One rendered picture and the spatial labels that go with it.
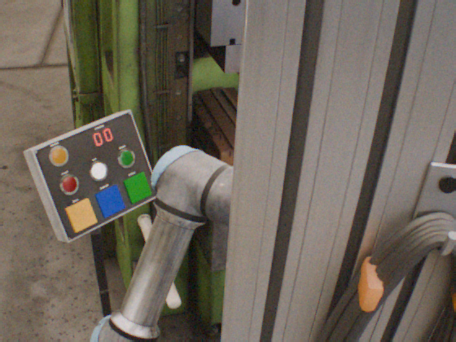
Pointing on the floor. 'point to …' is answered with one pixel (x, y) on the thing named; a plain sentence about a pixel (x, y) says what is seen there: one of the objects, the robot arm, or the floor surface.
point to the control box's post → (100, 270)
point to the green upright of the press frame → (115, 94)
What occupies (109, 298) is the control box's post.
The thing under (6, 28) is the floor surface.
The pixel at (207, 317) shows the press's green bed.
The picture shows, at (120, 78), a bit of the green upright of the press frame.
